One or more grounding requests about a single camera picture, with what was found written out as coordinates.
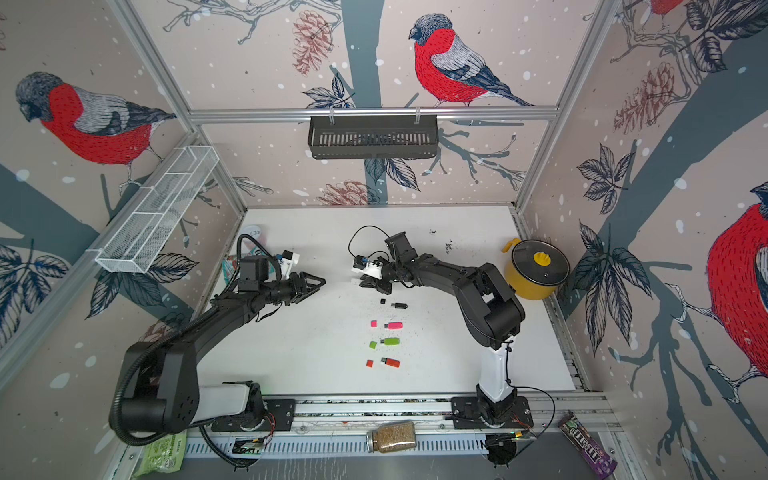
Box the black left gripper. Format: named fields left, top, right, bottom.
left=259, top=271, right=326, bottom=306

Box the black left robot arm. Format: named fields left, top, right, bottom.
left=108, top=256, right=326, bottom=446

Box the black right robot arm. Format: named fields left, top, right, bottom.
left=353, top=232, right=528, bottom=428

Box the red usb drive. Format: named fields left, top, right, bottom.
left=381, top=357, right=400, bottom=368

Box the green candy packet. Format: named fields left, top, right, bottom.
left=221, top=255, right=239, bottom=291

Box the pink can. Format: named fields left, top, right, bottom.
left=239, top=224, right=263, bottom=241

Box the glass jar of seeds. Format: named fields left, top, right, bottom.
left=366, top=421, right=417, bottom=454

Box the yellow pot with black lid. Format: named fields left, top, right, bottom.
left=502, top=238, right=571, bottom=300

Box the green snack bag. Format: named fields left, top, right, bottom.
left=133, top=432, right=187, bottom=478

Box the purple candy bar wrapper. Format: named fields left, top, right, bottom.
left=558, top=411, right=617, bottom=480

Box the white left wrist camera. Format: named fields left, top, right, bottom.
left=277, top=250, right=300, bottom=276

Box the black wire basket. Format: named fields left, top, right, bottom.
left=308, top=115, right=439, bottom=160

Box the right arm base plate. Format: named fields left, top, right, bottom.
left=445, top=394, right=534, bottom=430

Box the white wire mesh shelf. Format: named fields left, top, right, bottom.
left=95, top=145, right=220, bottom=273

